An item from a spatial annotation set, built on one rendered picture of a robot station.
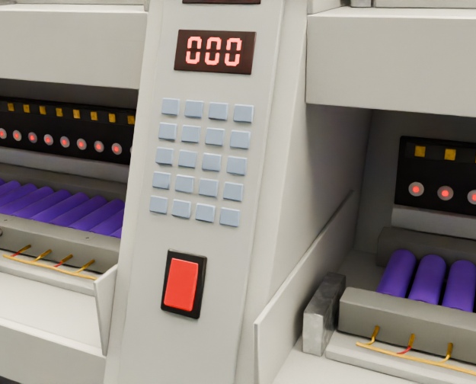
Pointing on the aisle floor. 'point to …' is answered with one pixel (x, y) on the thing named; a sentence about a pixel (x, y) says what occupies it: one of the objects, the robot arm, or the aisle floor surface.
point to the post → (292, 236)
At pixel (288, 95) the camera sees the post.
